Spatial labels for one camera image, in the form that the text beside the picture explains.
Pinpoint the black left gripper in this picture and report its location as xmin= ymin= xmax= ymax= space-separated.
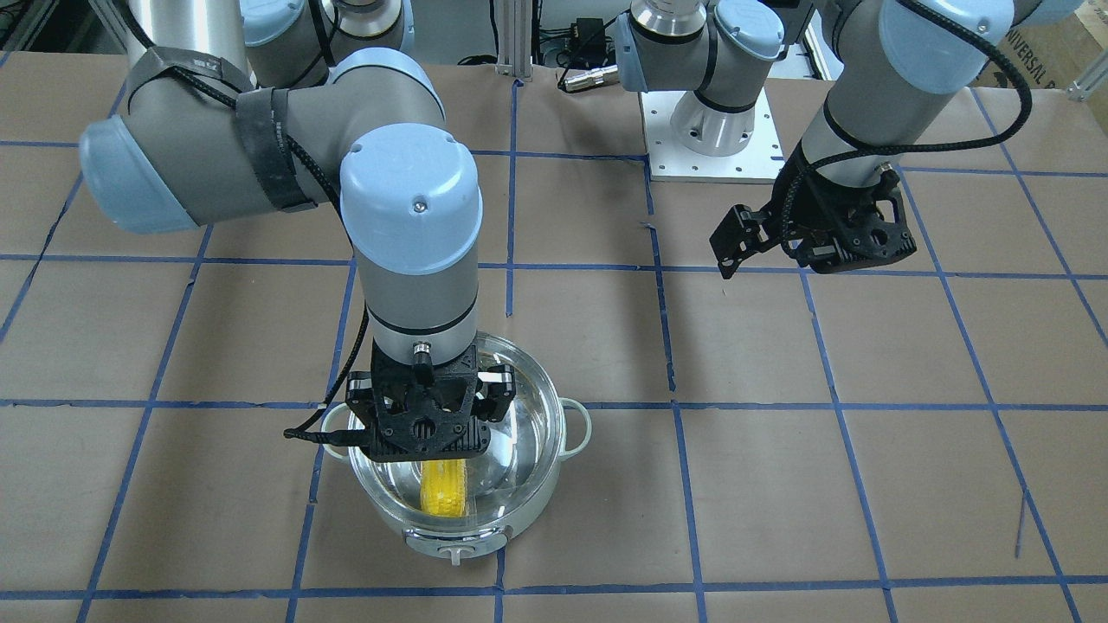
xmin=710 ymin=168 xmax=901 ymax=279

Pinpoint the glass pot lid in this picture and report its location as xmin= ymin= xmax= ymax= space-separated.
xmin=349 ymin=333 xmax=564 ymax=529

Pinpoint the yellow corn cob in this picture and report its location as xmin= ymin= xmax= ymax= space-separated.
xmin=419 ymin=459 xmax=468 ymax=519

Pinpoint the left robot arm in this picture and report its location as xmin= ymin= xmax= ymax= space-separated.
xmin=613 ymin=1 xmax=1078 ymax=279

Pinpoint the grey-green cooking pot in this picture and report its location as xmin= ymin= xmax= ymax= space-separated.
xmin=320 ymin=333 xmax=593 ymax=566

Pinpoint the black power adapter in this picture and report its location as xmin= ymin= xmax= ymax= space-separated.
xmin=570 ymin=17 xmax=606 ymax=55

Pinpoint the cardboard box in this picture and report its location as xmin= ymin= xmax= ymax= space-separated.
xmin=998 ymin=1 xmax=1105 ymax=90

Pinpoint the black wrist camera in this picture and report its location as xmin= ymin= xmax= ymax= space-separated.
xmin=343 ymin=344 xmax=491 ymax=464

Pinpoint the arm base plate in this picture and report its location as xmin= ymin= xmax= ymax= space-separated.
xmin=640 ymin=91 xmax=786 ymax=184

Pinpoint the aluminium frame post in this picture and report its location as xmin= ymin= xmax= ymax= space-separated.
xmin=493 ymin=1 xmax=538 ymax=82

